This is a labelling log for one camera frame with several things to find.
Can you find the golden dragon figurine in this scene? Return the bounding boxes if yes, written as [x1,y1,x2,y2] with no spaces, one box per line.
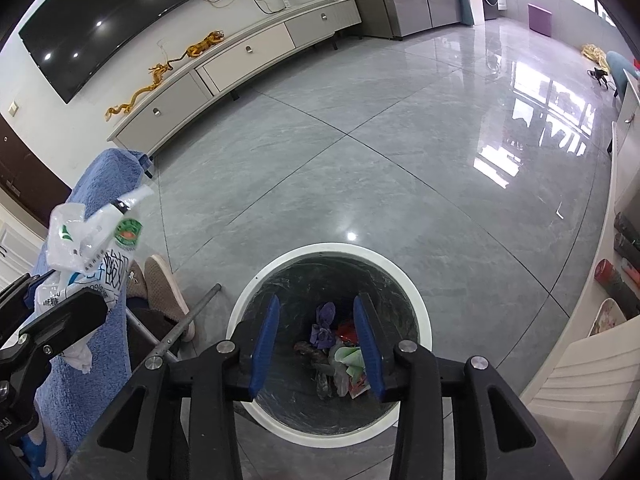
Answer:
[104,62,174,122]

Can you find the purple wrapper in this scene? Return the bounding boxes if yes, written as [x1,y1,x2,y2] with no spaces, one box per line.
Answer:
[309,302,335,350]

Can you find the clear plastic wrapper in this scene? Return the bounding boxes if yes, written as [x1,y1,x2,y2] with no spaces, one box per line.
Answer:
[294,341,350,400]

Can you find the left gloved hand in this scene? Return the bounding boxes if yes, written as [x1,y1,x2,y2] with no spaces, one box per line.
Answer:
[20,420,67,480]

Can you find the white round trash bin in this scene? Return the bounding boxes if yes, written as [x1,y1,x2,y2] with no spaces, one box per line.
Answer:
[227,243,432,448]

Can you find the black wall television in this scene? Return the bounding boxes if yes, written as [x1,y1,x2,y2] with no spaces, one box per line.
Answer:
[20,0,189,103]

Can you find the brown entrance door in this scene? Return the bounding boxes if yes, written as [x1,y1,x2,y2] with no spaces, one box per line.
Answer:
[0,117,70,226]

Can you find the yellow cloth on floor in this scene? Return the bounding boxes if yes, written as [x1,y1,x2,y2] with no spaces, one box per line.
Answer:
[580,44,611,73]

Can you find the green paper bag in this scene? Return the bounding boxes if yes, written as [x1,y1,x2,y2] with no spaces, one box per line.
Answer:
[329,344,366,382]

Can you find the white TV cabinet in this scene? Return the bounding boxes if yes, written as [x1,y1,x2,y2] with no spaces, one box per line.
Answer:
[108,0,361,155]

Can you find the purple stool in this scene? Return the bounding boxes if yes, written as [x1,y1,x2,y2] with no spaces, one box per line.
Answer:
[527,3,553,37]

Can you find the red white snack wrapper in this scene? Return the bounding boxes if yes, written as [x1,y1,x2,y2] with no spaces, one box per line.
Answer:
[343,335,370,399]

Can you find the white wall cupboards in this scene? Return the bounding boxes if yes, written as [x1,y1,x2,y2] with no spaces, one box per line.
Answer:
[0,205,43,288]

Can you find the white printed plastic bag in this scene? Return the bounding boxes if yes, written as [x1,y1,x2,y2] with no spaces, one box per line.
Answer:
[34,181,153,374]

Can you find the beige slipper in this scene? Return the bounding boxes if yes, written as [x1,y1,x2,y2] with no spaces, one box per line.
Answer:
[126,255,190,339]

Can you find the golden tiger figurine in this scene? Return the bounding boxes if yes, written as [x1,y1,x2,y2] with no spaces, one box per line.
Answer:
[168,30,226,63]

